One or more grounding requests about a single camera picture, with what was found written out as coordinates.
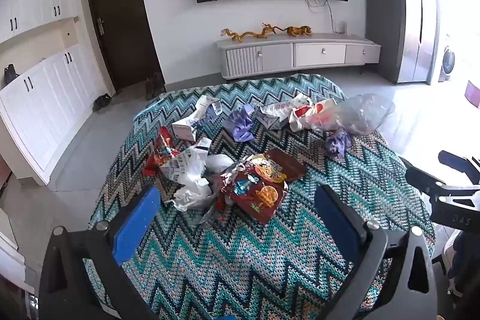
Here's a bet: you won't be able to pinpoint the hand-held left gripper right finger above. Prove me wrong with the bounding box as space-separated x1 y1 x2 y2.
314 185 440 320

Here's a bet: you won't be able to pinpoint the white blue packet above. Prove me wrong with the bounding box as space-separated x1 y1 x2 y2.
172 95 222 141

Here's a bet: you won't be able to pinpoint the person's right forearm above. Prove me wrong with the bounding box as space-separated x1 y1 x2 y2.
446 228 480 296

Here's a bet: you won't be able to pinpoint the clear plastic bag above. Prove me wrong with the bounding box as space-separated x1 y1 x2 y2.
300 94 396 136

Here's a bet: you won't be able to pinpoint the dark boots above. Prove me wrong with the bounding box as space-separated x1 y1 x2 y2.
145 73 166 99

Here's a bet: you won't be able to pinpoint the grey refrigerator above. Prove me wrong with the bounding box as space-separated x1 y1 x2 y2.
360 0 437 84

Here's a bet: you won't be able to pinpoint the white plastic bag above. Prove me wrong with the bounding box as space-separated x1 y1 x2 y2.
165 153 235 212

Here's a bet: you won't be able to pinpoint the dark brown door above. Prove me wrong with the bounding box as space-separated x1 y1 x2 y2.
84 0 163 94

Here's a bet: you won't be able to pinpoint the white television cabinet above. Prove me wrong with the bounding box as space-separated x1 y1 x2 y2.
214 32 382 81

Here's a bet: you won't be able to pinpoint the purple paper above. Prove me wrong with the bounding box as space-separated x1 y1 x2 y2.
325 129 352 159
224 106 256 141

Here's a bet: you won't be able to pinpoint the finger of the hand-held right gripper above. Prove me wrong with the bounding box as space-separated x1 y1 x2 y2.
438 151 480 183
398 155 480 201

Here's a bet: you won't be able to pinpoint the black shoes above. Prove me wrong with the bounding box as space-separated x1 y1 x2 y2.
92 94 113 112

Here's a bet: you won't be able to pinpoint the white low cabinet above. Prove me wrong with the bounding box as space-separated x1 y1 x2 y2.
0 48 113 186

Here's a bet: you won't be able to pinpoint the black television cable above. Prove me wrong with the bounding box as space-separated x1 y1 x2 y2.
304 0 338 33

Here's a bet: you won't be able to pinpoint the red white plastic wrapper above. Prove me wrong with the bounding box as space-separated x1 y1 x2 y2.
289 99 338 132

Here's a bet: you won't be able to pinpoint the red snack bag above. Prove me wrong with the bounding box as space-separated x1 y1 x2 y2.
144 126 181 176

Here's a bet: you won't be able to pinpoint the small golden dragon figurine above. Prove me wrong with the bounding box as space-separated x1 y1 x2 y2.
261 22 286 39

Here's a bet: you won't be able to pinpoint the zigzag knitted blanket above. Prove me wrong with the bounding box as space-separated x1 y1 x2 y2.
84 73 437 320

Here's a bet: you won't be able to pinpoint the purple box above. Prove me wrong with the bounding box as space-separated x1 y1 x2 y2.
464 80 480 108

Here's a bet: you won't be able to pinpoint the white washing machine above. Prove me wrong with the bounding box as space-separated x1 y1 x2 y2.
439 44 457 82

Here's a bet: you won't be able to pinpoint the brown snack packet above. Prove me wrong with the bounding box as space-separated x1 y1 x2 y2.
252 148 306 184

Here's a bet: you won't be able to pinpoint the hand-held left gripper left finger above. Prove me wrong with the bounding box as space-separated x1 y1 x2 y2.
37 185 162 320

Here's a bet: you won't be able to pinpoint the long golden dragon figurine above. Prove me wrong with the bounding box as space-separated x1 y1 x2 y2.
221 28 263 42

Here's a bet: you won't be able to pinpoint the brown snack bag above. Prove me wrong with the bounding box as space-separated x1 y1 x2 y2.
221 163 289 225

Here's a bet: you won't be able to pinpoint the long white blue wrapper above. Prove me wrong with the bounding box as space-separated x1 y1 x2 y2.
257 94 314 129

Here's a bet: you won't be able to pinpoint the black bag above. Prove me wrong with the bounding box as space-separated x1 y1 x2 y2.
4 64 19 86

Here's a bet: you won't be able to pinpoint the white printed packet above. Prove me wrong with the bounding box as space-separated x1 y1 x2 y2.
157 138 212 182

